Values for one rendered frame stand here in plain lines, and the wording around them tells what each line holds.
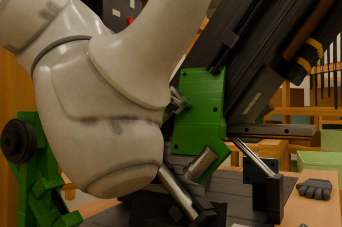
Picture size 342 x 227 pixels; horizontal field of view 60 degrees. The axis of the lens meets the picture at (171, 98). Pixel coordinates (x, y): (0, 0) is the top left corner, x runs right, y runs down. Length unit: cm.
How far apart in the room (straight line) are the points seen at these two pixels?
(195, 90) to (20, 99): 39
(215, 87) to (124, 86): 44
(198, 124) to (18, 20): 44
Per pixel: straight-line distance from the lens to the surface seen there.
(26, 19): 36
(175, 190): 64
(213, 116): 67
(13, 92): 71
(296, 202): 99
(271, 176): 78
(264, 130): 76
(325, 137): 359
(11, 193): 73
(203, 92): 69
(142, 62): 27
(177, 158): 71
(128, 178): 27
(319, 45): 87
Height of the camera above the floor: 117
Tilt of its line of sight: 2 degrees up
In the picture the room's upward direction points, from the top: straight up
